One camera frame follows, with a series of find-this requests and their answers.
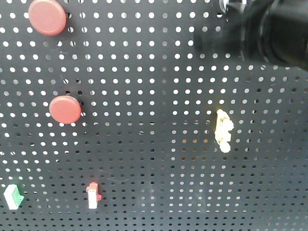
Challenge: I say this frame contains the lower red mushroom button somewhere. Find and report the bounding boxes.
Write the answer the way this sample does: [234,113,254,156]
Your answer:
[49,95,81,124]

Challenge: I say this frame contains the upper red mushroom button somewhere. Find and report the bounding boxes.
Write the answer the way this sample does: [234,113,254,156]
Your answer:
[28,0,66,36]

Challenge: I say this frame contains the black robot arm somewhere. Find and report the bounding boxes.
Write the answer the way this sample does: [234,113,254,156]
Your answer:
[193,0,308,70]

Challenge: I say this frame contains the yellow toggle switch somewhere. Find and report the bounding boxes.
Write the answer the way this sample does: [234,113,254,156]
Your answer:
[215,109,234,153]

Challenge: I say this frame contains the black perforated pegboard panel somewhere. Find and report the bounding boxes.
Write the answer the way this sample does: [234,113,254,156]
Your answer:
[0,0,308,231]

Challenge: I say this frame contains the white green rocker switch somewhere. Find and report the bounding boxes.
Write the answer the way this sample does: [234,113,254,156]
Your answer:
[3,184,24,210]

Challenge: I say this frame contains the black rotary knob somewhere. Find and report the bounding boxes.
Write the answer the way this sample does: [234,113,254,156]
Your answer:
[219,0,249,15]

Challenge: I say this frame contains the white red rocker switch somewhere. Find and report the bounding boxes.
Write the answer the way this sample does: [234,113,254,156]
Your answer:
[86,182,102,209]

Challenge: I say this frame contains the red mushroom button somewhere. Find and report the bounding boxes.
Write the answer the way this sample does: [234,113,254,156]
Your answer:
[49,95,81,124]
[28,0,66,36]

